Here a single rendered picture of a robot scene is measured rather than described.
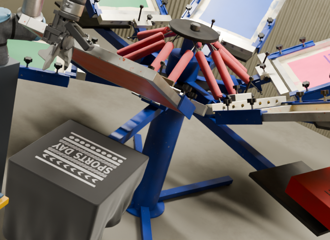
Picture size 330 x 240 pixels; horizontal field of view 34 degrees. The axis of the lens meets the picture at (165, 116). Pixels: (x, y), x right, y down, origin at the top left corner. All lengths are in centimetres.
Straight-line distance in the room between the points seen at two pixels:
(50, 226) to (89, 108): 254
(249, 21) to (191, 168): 125
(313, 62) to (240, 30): 62
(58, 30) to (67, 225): 87
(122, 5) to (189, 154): 144
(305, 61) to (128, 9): 124
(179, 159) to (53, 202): 227
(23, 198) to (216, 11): 224
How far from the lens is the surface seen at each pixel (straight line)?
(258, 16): 408
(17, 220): 252
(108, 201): 229
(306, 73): 354
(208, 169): 445
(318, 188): 252
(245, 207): 419
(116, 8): 377
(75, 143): 254
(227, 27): 397
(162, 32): 330
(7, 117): 273
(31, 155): 241
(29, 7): 246
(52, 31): 188
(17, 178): 238
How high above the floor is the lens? 231
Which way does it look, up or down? 27 degrees down
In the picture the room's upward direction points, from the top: 17 degrees clockwise
